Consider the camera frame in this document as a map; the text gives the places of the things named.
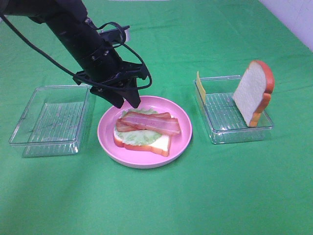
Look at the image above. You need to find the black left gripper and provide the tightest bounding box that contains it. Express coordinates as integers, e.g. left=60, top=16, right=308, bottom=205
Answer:
left=72, top=60, right=149, bottom=108

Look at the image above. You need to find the bacon strip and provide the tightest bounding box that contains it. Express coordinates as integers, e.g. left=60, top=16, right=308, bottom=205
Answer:
left=115, top=112, right=172, bottom=132
left=121, top=112, right=181, bottom=136

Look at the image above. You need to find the green lettuce leaf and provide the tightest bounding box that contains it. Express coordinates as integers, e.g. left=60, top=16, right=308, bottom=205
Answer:
left=113, top=109, right=162, bottom=146

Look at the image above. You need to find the toast bread slice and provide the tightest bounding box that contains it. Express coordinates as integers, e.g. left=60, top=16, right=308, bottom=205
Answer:
left=232, top=60, right=275, bottom=127
left=113, top=135, right=171, bottom=157

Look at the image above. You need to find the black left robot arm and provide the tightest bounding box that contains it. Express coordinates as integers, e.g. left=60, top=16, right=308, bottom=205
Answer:
left=0, top=0, right=152, bottom=108

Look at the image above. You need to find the pink round plate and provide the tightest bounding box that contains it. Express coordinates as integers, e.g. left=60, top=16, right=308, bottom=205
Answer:
left=97, top=95, right=193, bottom=169

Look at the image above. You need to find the clear left plastic tray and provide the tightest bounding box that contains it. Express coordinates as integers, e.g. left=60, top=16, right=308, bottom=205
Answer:
left=9, top=85, right=94, bottom=158

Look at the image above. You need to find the clear plastic tray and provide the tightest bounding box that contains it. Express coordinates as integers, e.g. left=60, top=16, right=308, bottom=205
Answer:
left=9, top=85, right=94, bottom=158
left=194, top=75, right=273, bottom=144

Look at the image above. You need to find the yellow cheese slice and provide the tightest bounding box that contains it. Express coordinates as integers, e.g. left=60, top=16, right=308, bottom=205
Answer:
left=196, top=71, right=206, bottom=107

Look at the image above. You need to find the clear right plastic tray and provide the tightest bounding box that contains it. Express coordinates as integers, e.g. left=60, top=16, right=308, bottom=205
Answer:
left=194, top=75, right=273, bottom=144

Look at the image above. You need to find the upright toast bread slice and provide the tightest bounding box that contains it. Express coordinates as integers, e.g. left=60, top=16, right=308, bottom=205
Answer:
left=232, top=60, right=275, bottom=127

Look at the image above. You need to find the green table cloth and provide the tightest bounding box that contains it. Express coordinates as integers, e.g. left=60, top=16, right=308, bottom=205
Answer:
left=0, top=0, right=313, bottom=235

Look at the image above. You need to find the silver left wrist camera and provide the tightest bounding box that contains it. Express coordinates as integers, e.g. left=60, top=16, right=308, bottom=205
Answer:
left=99, top=25, right=130, bottom=45

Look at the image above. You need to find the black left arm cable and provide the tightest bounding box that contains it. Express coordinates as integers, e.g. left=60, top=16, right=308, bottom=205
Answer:
left=0, top=14, right=153, bottom=91

